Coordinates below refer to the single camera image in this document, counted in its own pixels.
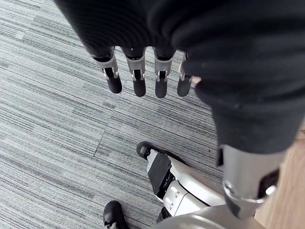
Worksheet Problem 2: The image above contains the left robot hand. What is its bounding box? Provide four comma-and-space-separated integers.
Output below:
53, 0, 305, 219

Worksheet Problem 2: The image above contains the light wooden cabinet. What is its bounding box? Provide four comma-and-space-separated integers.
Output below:
254, 125, 305, 229

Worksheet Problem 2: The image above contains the dark robot foot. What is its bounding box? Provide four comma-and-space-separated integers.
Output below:
102, 200, 131, 229
136, 141, 158, 161

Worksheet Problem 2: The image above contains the silver robot leg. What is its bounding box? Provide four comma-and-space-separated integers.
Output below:
145, 151, 265, 229

